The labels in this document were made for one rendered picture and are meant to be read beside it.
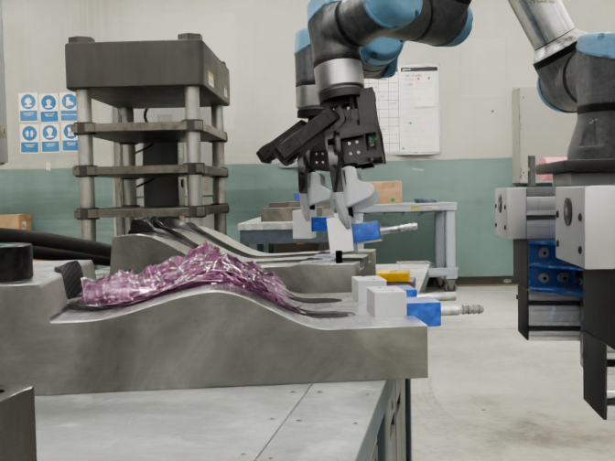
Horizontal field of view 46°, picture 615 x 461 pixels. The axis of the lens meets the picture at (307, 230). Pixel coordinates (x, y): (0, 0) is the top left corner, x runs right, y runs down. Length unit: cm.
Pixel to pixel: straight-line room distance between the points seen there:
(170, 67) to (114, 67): 37
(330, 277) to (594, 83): 61
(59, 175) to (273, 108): 232
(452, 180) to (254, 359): 687
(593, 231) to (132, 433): 51
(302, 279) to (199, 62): 401
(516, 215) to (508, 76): 645
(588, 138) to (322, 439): 92
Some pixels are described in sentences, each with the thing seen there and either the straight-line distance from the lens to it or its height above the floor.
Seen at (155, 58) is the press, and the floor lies 190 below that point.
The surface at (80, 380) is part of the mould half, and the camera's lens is 76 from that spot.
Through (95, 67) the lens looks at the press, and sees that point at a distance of 515.
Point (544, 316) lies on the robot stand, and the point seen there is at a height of 77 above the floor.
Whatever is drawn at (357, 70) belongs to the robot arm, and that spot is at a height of 118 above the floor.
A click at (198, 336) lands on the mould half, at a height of 85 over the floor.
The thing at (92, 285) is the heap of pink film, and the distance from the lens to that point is 85.
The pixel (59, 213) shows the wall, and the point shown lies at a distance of 801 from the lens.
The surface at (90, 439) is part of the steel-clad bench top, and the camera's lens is 63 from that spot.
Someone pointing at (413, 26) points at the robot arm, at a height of 123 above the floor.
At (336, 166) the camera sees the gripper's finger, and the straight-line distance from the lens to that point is 108.
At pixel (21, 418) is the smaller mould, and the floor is 85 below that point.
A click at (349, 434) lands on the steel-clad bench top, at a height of 80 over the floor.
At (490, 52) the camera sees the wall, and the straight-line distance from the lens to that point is 776.
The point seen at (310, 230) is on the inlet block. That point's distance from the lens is 139.
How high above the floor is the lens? 99
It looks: 3 degrees down
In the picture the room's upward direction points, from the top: 1 degrees counter-clockwise
